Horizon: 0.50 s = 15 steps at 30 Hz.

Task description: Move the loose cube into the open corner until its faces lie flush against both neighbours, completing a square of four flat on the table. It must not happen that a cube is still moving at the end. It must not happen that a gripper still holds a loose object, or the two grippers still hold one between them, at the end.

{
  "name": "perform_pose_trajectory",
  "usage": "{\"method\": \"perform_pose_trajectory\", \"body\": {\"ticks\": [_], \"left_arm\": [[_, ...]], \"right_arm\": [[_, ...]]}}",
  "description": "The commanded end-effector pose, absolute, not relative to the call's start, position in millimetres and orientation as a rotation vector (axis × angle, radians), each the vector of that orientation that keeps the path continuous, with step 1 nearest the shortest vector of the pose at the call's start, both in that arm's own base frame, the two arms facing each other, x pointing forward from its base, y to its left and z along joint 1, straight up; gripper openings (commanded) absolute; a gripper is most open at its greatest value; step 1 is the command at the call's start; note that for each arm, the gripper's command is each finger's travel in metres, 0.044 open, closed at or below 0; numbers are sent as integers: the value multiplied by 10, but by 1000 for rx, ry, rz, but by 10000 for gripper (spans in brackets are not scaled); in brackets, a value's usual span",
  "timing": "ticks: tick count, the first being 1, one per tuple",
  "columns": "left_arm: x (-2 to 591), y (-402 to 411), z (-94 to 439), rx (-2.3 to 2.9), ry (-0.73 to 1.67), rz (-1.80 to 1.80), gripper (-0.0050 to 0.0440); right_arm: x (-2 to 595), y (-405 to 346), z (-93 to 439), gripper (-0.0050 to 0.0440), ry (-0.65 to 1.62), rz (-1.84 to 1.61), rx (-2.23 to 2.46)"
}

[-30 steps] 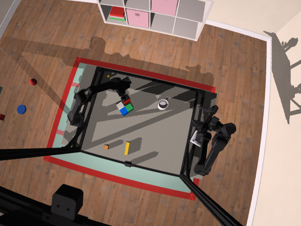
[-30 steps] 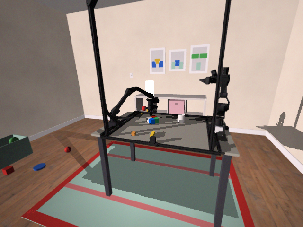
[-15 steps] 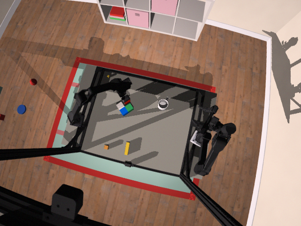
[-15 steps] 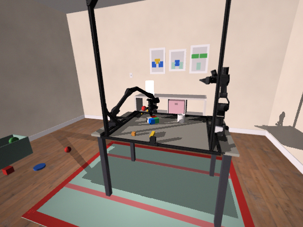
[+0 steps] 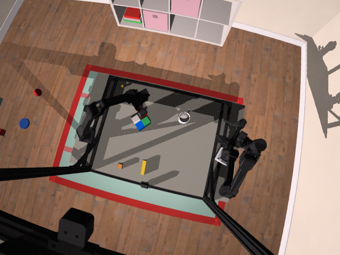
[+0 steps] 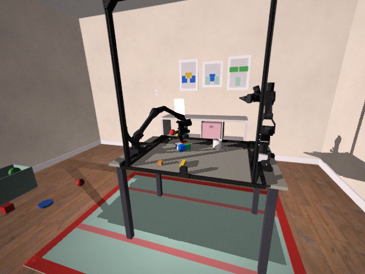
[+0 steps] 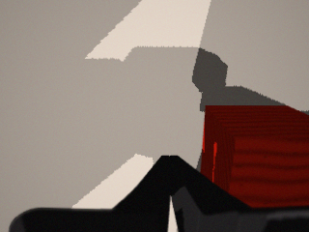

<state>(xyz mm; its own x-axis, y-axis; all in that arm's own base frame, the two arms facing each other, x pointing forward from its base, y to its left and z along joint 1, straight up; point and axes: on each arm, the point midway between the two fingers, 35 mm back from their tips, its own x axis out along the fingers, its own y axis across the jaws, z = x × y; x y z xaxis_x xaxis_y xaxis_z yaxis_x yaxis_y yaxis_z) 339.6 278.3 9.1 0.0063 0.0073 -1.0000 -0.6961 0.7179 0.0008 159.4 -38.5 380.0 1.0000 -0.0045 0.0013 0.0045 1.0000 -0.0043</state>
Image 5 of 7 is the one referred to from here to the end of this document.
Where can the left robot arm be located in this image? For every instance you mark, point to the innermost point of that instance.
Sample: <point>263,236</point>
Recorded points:
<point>92,113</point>

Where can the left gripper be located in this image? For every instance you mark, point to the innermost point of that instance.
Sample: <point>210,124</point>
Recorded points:
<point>138,107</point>

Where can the green cube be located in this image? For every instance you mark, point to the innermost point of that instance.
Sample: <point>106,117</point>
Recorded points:
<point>146,121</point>

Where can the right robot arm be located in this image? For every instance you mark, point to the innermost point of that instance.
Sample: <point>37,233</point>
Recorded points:
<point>246,163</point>

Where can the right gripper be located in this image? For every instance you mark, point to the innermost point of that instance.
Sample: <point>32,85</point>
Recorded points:
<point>228,145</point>

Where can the white mug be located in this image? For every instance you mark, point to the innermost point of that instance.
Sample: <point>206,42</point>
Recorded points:
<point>184,117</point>

